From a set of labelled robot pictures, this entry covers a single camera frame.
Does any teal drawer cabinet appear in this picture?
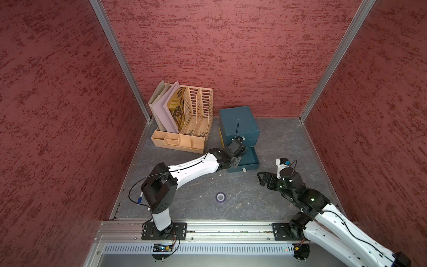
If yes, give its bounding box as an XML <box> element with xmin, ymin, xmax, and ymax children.
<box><xmin>219</xmin><ymin>106</ymin><xmax>260</xmax><ymax>148</ymax></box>

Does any grey-beige folder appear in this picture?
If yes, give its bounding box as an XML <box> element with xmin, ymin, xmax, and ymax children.
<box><xmin>149</xmin><ymin>80</ymin><xmax>171</xmax><ymax>131</ymax></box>

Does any blue white marker pen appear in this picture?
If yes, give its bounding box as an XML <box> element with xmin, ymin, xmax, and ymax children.
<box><xmin>137</xmin><ymin>192</ymin><xmax>143</xmax><ymax>205</ymax></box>

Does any beige plastic desk organizer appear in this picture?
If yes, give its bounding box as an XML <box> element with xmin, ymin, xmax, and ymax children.
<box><xmin>151</xmin><ymin>85</ymin><xmax>214</xmax><ymax>154</ymax></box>

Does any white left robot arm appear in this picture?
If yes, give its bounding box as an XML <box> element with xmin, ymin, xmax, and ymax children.
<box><xmin>141</xmin><ymin>136</ymin><xmax>248</xmax><ymax>232</ymax></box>

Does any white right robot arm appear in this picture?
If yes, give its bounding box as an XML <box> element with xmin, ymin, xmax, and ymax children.
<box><xmin>257</xmin><ymin>165</ymin><xmax>412</xmax><ymax>267</ymax></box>

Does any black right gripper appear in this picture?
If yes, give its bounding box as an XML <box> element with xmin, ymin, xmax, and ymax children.
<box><xmin>257</xmin><ymin>171</ymin><xmax>296</xmax><ymax>200</ymax></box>

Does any purple tape roll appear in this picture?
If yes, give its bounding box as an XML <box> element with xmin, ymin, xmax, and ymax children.
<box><xmin>216</xmin><ymin>192</ymin><xmax>226</xmax><ymax>203</ymax></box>

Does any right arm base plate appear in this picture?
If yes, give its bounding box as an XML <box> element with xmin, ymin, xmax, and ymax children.
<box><xmin>272</xmin><ymin>222</ymin><xmax>305</xmax><ymax>241</ymax></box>

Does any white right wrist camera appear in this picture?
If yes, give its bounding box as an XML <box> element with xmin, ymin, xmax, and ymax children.
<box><xmin>276</xmin><ymin>158</ymin><xmax>290</xmax><ymax>179</ymax></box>

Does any teal bottom drawer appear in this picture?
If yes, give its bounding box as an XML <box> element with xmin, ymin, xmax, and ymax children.
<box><xmin>228</xmin><ymin>147</ymin><xmax>260</xmax><ymax>173</ymax></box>

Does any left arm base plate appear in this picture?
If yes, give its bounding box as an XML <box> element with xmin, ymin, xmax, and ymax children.
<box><xmin>141</xmin><ymin>221</ymin><xmax>187</xmax><ymax>241</ymax></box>

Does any yellow patterned book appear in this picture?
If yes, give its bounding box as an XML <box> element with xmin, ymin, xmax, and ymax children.
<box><xmin>166</xmin><ymin>87</ymin><xmax>186</xmax><ymax>133</ymax></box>

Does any aluminium front rail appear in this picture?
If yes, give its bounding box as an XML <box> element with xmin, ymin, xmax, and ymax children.
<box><xmin>84</xmin><ymin>220</ymin><xmax>317</xmax><ymax>267</ymax></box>

